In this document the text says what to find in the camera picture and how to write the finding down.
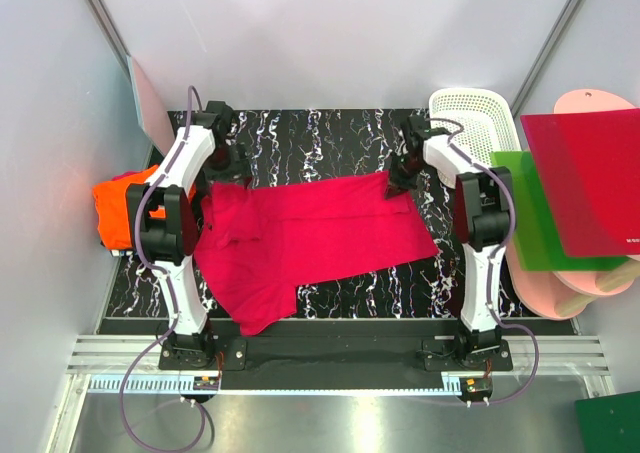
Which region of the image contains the orange folded t shirt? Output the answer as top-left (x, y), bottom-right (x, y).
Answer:
top-left (91, 166), bottom-right (198, 252)

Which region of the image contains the dark green board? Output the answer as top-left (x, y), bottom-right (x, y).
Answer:
top-left (575, 392), bottom-right (640, 453)

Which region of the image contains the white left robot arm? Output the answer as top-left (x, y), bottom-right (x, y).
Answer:
top-left (126, 101), bottom-right (252, 369)

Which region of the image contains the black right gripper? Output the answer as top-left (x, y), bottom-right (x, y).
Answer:
top-left (384, 152), bottom-right (426, 201)

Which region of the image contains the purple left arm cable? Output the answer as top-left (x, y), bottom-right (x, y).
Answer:
top-left (119, 85), bottom-right (217, 449)

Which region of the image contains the white plastic basket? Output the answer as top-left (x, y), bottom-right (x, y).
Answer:
top-left (423, 88), bottom-right (521, 188)

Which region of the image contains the pink round stool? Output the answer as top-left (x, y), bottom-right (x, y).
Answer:
top-left (506, 88), bottom-right (639, 320)

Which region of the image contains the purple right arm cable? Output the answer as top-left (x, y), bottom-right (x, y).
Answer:
top-left (429, 117), bottom-right (540, 405)

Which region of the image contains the red t shirt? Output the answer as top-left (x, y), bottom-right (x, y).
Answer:
top-left (195, 171), bottom-right (439, 336)

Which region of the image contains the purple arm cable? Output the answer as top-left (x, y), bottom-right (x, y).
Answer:
top-left (429, 117), bottom-right (540, 405)
top-left (119, 85), bottom-right (217, 449)

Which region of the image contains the red translucent plastic sheet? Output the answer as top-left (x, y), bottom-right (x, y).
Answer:
top-left (521, 108), bottom-right (639, 257)

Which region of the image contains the green translucent plastic sheet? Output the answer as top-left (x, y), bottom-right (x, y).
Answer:
top-left (491, 151), bottom-right (627, 272)

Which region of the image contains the aluminium rail frame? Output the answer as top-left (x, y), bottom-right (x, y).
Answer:
top-left (69, 335), bottom-right (609, 376)

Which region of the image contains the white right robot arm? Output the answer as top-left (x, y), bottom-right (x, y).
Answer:
top-left (385, 115), bottom-right (515, 370)

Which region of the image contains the white slotted cable duct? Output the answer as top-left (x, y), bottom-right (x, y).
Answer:
top-left (87, 375), bottom-right (586, 397)

